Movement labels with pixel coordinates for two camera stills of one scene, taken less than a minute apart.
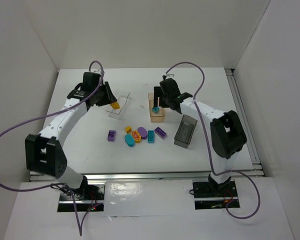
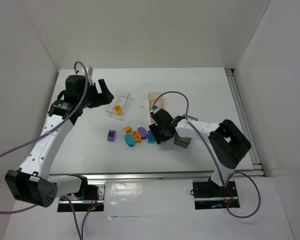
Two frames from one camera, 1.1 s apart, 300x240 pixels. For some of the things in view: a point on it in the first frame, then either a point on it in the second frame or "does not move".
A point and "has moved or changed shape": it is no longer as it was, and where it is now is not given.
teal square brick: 150,136 does not move
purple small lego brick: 111,135 does not move
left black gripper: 108,93 does not move
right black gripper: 159,92 to 160,127
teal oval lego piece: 129,140 does not move
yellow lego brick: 115,105 has moved or changed shape
